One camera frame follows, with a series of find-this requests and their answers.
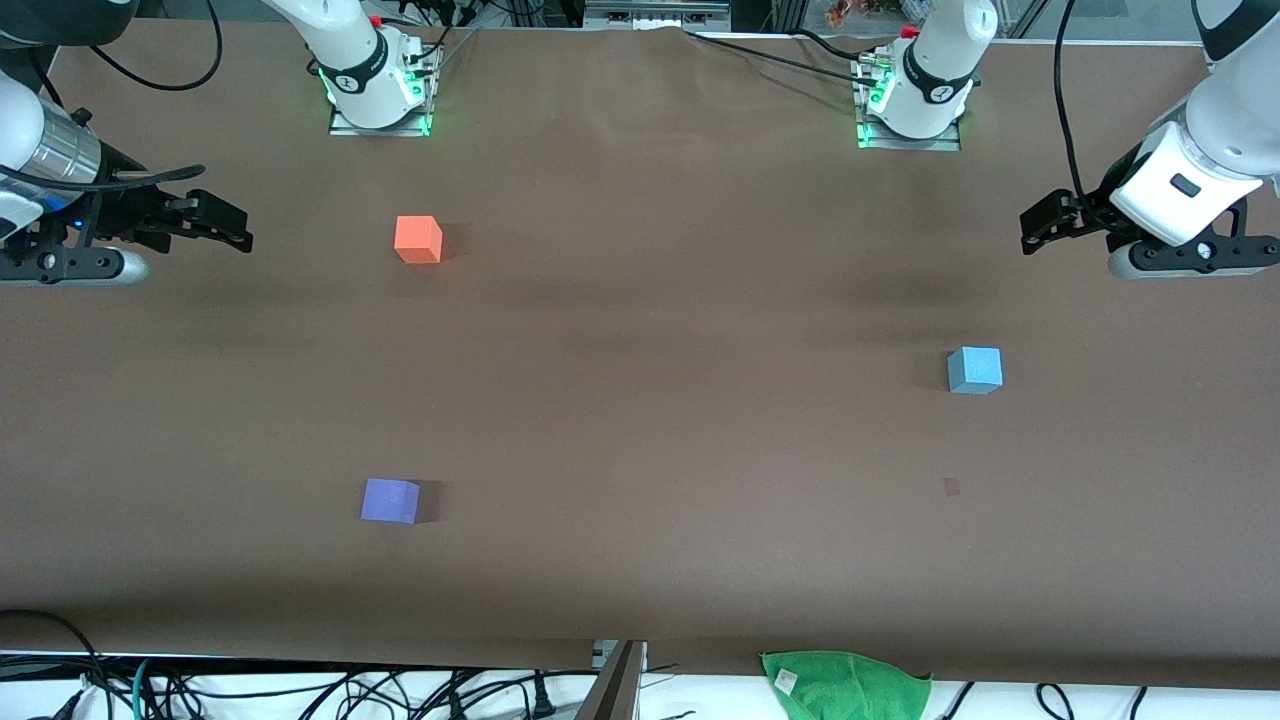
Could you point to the grey metal profile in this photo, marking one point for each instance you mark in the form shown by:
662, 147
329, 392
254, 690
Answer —
615, 690

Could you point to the purple foam block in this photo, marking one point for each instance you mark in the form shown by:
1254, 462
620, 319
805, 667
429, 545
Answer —
390, 500

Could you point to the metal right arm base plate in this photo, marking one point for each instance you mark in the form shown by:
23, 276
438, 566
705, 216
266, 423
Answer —
380, 131

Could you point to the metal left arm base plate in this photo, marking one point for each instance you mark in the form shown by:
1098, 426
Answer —
910, 146

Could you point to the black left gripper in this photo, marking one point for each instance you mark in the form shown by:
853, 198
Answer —
1084, 213

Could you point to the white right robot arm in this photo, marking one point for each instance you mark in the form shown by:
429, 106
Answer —
350, 60

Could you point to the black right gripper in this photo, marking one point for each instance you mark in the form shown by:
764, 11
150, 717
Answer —
128, 214

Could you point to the brown table cover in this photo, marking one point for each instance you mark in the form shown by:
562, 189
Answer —
650, 400

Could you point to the aluminium frame post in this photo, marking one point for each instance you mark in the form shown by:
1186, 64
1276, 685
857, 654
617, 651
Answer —
788, 14

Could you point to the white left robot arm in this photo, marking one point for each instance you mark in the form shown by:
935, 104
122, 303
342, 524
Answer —
940, 60

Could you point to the green cloth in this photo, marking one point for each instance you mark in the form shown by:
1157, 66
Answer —
850, 690

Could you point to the white cloth label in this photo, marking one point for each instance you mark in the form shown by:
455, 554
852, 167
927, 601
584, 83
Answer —
785, 681

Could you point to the white plug block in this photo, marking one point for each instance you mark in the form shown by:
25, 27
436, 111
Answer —
600, 652

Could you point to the blue foam block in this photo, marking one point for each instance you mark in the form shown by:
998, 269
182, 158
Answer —
975, 370

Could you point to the orange toy figure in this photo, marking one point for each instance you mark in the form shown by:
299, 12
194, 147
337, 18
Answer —
850, 12

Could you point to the orange foam block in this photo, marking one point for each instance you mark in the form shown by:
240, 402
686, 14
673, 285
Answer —
418, 240

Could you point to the silver power strip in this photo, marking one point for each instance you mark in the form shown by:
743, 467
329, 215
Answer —
655, 12

